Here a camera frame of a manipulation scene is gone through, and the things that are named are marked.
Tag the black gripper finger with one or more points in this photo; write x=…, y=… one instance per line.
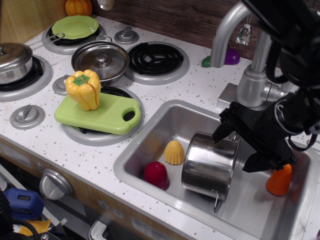
x=259, y=162
x=223, y=131

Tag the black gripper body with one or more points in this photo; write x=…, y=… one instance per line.
x=264, y=130

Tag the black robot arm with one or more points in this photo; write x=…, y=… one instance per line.
x=294, y=57

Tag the stainless steel sink basin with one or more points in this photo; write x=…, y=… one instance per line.
x=249, y=212

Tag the steel pot with lid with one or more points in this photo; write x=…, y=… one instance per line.
x=105, y=57

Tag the orange toy carrot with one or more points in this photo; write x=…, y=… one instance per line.
x=279, y=182

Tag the silver toy faucet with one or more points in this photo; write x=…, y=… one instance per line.
x=254, y=88

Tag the yellow toy corn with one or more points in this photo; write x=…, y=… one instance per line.
x=174, y=153

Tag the purple toy eggplant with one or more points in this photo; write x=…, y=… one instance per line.
x=232, y=58

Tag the red toy vegetable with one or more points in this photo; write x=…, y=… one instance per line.
x=155, y=173

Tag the clear crystal faucet knob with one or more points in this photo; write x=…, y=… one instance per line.
x=244, y=35

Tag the black coil burner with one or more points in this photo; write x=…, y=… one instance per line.
x=154, y=59

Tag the green cutting board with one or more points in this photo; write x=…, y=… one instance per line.
x=115, y=114

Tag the grey stove knob top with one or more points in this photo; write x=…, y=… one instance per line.
x=126, y=36

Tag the grey stove knob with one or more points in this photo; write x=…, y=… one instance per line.
x=59, y=87
x=126, y=36
x=27, y=117

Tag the yellow toy bell pepper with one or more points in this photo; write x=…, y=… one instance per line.
x=84, y=87

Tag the grey stove knob middle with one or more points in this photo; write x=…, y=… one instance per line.
x=59, y=87

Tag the hanging silver spoon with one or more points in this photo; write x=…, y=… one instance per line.
x=106, y=5

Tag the silver front oven knob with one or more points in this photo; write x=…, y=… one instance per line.
x=53, y=186

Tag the green toy plate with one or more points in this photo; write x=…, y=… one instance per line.
x=75, y=27

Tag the orange toy pumpkin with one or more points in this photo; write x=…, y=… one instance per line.
x=78, y=7

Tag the grey stove knob left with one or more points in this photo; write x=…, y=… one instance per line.
x=27, y=117

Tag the yellow cloth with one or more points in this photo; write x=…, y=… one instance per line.
x=41, y=226

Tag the steel pan with lid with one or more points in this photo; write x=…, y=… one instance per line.
x=16, y=59

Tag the silver oven door handle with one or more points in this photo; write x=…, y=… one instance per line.
x=98, y=231

